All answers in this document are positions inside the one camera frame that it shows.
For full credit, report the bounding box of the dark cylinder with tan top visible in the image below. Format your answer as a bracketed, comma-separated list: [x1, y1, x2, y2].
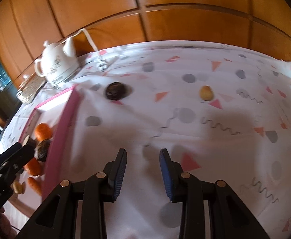
[22, 135, 36, 148]

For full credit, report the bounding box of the dark brown oval fruit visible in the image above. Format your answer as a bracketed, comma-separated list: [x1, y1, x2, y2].
[35, 139, 50, 162]

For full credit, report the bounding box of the white power cable with plug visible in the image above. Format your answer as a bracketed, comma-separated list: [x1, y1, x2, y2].
[61, 27, 109, 73]

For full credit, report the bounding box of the dark round fruit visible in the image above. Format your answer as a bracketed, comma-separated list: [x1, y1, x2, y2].
[105, 82, 127, 101]

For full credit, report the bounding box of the white ceramic electric kettle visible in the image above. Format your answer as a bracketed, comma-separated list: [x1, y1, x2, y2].
[34, 37, 79, 87]

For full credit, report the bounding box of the right small tan potato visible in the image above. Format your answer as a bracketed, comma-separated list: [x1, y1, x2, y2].
[199, 86, 214, 101]

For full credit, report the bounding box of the small orange mandarin with stem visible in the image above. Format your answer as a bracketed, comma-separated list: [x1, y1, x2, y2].
[23, 158, 44, 176]

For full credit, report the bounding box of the left small tan potato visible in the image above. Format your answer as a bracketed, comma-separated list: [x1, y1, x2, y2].
[13, 181, 26, 195]

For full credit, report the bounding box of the orange carrot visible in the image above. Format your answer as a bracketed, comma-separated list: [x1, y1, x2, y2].
[27, 177, 42, 196]

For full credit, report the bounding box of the left human hand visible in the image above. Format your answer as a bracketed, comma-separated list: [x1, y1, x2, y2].
[0, 207, 17, 238]

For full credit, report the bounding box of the white patterned tablecloth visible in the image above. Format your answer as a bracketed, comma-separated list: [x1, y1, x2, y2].
[0, 40, 291, 239]

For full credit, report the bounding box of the wooden wall cabinet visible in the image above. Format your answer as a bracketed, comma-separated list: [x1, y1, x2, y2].
[0, 0, 291, 85]

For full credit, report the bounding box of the small tan potato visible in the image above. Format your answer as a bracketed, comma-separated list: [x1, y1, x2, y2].
[199, 86, 214, 101]
[13, 181, 26, 195]

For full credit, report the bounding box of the woven tissue box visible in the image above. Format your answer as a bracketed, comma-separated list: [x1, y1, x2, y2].
[16, 74, 47, 104]

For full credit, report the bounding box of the large orange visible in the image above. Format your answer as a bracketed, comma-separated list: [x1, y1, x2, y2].
[34, 123, 53, 142]

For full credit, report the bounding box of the pink white tray box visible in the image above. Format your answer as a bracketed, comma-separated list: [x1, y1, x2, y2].
[3, 84, 83, 220]

